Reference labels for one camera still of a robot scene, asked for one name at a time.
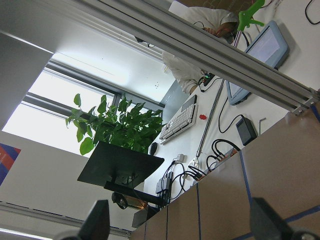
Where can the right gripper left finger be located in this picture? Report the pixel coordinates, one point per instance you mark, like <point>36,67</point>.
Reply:
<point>97,224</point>

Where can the green handled grabber stick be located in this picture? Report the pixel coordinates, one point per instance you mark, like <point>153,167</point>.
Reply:
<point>245,19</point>

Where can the green potted plant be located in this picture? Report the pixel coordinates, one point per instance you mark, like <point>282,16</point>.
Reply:
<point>116,125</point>

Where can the aluminium frame post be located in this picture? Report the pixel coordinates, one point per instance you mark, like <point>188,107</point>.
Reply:
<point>171,33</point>

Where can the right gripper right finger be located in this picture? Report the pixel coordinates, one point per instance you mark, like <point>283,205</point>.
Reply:
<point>265,223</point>

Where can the person with glasses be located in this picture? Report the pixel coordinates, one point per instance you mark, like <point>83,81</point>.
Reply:
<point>203,33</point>

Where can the white keyboard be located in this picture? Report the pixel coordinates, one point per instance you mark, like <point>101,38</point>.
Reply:
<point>179,124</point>

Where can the blue teach pendant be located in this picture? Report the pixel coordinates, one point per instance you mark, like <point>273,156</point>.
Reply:
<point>269,47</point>

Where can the black monitor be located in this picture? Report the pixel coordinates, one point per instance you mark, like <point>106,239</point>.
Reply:
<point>118,165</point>

